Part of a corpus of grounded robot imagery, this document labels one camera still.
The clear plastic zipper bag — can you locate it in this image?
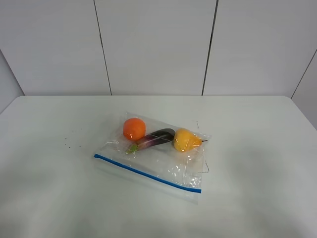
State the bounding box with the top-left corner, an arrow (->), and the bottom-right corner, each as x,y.
93,113 -> 211,204

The purple eggplant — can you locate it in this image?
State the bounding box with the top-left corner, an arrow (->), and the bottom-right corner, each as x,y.
125,128 -> 175,154

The orange fruit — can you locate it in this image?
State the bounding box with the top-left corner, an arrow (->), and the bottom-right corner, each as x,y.
122,118 -> 146,141

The yellow pear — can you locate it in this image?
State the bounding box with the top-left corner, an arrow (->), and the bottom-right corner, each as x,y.
173,128 -> 207,152

